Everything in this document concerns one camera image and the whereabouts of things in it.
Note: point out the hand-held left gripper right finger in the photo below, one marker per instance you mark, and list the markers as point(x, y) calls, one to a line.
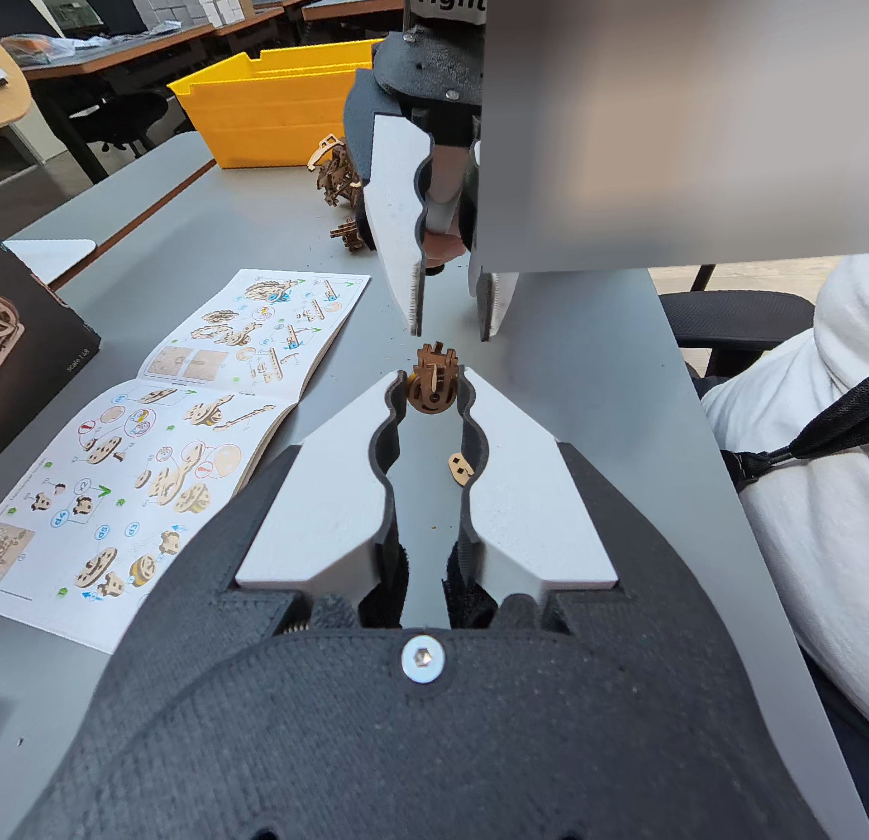
point(536, 507)

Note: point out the yellow plastic bin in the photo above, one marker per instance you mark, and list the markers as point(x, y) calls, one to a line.
point(271, 113)

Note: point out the brown-edged grey desk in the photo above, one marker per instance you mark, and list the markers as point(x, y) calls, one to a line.
point(122, 188)

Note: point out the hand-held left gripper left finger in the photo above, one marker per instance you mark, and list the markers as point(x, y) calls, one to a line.
point(312, 507)

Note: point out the person's right hand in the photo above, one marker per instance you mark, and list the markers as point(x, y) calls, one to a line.
point(445, 246)

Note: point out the oval wooden plate with holes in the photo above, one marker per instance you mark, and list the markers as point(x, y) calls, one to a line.
point(460, 470)

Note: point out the black swivel chair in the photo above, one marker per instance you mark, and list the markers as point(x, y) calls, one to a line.
point(125, 116)

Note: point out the white rounded board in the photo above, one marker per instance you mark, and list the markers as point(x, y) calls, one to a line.
point(47, 259)

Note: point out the black mesh office chair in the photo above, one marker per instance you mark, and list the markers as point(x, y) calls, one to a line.
point(733, 317)

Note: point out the open instruction booklet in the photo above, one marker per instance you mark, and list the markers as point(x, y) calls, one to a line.
point(203, 378)

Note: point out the small wooden model part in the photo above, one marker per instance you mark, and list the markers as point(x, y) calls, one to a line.
point(349, 234)

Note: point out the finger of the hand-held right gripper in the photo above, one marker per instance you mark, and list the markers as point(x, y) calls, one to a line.
point(394, 222)
point(506, 296)

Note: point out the clear plastic bags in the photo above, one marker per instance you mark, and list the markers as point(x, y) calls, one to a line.
point(34, 46)

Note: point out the long brown-topped desk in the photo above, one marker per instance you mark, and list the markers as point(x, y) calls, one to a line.
point(136, 49)

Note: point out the small wooden gear assembly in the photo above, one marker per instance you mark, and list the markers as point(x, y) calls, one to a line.
point(431, 388)

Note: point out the wooden model assembly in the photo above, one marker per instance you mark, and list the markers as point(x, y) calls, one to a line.
point(336, 174)

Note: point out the black cardboard box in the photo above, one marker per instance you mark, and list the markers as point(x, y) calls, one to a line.
point(34, 351)

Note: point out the round wooden table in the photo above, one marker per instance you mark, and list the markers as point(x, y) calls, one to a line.
point(12, 89)

